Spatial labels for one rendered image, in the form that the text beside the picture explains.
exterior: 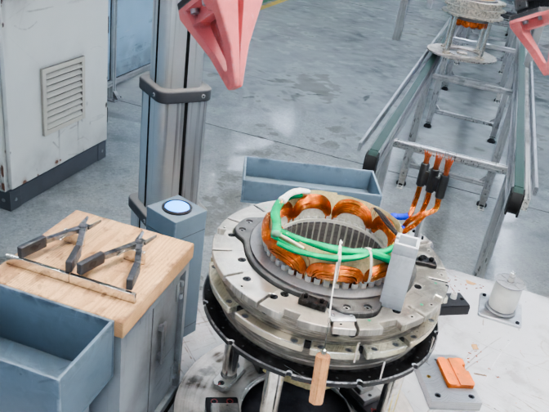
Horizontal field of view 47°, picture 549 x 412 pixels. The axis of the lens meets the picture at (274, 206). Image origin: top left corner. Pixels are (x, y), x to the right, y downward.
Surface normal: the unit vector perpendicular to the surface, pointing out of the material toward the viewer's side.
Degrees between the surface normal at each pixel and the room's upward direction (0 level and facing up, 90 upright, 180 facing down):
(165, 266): 0
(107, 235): 0
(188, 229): 90
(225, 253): 0
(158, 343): 90
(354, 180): 90
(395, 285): 90
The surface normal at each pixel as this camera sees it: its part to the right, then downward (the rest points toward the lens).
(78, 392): 0.95, 0.25
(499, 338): 0.13, -0.88
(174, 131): 0.54, 0.45
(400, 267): -0.31, 0.40
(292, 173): 0.01, 0.47
